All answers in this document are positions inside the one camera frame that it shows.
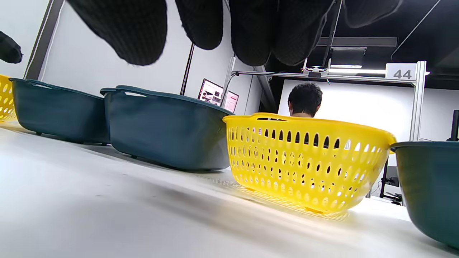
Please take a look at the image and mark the person's right hand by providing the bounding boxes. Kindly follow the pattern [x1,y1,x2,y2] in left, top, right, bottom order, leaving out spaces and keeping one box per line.
[0,0,404,67]

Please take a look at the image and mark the large teal basin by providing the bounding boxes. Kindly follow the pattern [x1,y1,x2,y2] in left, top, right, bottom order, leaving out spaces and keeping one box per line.
[100,85,235,171]

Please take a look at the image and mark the medium teal basin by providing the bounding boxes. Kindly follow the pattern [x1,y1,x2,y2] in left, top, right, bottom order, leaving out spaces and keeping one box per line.
[9,78,110,145]

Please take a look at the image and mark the large yellow drain basket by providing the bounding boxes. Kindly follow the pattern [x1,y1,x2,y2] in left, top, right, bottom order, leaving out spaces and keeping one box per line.
[0,74,17,122]

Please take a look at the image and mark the medium yellow drain basket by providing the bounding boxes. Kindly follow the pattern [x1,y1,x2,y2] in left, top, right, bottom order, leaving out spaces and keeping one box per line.
[222,113,397,215]

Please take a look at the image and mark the small teal basin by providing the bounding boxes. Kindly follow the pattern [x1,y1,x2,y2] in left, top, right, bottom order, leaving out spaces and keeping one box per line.
[390,141,459,250]

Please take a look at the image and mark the computer monitor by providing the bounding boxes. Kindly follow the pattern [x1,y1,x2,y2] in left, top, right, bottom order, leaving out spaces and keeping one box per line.
[197,78,224,106]
[223,90,240,114]

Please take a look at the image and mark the ceiling light strip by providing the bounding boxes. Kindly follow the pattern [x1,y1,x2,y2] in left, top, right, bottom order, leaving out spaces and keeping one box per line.
[328,64,431,76]

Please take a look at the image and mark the white numbered sign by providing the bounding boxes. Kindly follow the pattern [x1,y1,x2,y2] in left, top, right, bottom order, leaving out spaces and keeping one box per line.
[385,63,418,80]

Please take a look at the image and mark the black clamp stand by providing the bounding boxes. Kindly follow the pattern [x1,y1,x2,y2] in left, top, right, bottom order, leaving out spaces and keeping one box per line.
[446,109,459,142]

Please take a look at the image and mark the aluminium frame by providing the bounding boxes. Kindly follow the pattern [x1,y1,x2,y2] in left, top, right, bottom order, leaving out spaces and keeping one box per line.
[221,57,427,144]

